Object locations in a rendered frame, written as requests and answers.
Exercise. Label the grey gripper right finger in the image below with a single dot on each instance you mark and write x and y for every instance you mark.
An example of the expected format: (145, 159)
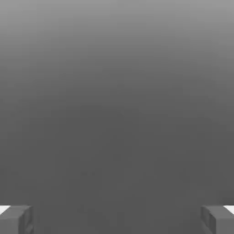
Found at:
(219, 219)

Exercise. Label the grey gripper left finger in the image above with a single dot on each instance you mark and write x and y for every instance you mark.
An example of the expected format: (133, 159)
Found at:
(12, 219)

